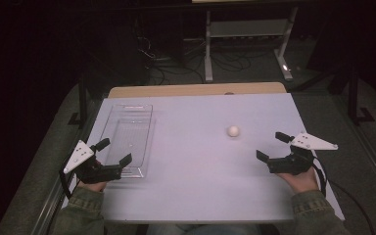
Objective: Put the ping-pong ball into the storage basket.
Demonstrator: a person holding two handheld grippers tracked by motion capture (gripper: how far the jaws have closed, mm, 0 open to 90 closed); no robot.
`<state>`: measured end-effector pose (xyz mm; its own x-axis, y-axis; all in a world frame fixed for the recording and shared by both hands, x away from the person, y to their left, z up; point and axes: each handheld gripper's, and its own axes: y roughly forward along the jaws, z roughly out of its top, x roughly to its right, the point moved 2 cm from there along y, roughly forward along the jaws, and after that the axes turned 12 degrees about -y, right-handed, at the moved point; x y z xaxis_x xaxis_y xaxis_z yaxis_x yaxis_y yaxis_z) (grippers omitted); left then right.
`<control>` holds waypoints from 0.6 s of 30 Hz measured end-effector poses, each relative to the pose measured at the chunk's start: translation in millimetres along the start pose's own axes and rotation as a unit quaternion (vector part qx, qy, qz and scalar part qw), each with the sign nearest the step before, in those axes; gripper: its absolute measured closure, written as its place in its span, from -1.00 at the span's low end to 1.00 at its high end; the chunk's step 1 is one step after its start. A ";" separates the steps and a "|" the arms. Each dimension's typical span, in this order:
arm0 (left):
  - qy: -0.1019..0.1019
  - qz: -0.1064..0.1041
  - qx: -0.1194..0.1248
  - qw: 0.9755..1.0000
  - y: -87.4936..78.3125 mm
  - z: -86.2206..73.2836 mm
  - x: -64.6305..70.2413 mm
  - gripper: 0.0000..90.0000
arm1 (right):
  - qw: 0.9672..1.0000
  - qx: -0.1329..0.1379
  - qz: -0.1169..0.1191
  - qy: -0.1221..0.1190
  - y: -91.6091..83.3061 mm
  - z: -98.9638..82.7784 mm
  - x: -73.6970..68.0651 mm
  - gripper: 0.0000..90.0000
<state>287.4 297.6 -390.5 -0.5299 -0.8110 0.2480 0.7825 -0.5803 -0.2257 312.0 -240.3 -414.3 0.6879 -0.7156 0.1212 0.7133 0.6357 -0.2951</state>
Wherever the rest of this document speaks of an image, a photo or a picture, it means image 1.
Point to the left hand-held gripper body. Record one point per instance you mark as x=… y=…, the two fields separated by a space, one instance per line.
x=93 y=171

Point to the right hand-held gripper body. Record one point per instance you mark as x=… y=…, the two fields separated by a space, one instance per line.
x=292 y=163

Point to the metal frame rail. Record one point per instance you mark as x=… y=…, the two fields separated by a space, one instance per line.
x=372 y=163
x=50 y=205

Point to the person's left hand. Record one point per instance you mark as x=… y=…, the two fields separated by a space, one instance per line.
x=93 y=186

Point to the black metal stand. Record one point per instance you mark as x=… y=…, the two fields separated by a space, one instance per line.
x=83 y=98
x=353 y=98

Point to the white ball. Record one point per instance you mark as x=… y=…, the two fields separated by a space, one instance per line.
x=233 y=131

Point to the white metal stand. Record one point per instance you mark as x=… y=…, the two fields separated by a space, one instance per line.
x=208 y=55

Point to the person's right hand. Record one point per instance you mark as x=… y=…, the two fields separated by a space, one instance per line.
x=302 y=181

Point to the clear plastic tray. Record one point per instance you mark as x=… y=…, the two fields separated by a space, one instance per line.
x=130 y=137

